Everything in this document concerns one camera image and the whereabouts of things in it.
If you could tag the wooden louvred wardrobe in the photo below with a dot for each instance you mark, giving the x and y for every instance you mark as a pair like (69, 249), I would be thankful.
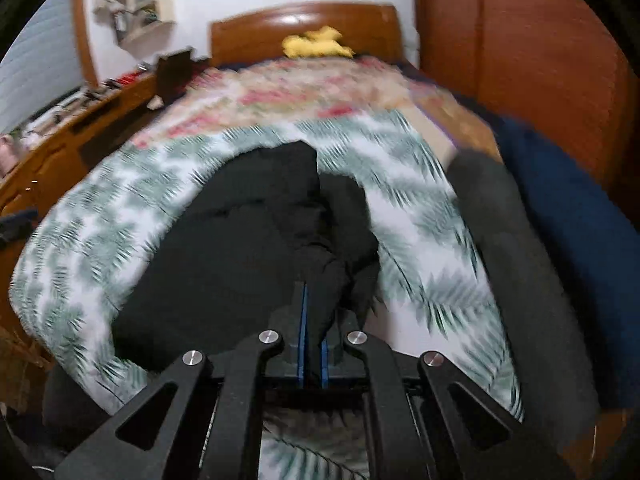
(525, 60)

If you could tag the grey blanket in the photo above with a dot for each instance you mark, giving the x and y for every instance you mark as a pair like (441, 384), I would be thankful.
(520, 285)

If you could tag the black buttoned coat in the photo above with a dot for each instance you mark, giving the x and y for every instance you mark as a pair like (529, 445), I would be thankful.
(225, 260)

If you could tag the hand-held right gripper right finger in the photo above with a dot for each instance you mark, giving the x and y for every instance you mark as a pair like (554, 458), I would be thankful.
(325, 365)

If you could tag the wooden desk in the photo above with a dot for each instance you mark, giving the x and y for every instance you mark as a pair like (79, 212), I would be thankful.
(55, 160)

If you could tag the floral blanket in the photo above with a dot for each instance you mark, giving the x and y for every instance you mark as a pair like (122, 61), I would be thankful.
(300, 95)

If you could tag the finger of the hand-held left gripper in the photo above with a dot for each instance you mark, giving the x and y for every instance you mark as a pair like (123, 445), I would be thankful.
(22, 216)
(12, 237)

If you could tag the wooden headboard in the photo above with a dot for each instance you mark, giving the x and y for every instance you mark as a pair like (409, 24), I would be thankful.
(250, 35)

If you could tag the leaf-print bed sheet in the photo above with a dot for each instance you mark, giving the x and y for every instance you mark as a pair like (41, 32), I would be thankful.
(425, 240)

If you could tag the grey window blind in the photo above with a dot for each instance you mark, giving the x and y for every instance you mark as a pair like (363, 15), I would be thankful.
(40, 75)

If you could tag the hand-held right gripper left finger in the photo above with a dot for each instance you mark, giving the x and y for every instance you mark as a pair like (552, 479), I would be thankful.
(301, 340)

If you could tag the wooden window frame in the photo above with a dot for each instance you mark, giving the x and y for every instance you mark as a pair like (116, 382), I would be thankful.
(82, 35)

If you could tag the white wall shelf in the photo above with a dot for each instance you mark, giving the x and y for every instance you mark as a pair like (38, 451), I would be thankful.
(145, 10)

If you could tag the yellow plush toy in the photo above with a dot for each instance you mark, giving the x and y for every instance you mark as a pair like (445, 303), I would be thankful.
(315, 42)

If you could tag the dark wooden chair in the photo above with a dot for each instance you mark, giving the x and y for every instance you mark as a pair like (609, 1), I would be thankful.
(175, 72)

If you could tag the dark blue cloth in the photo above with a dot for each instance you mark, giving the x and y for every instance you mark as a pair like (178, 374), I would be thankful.
(575, 240)

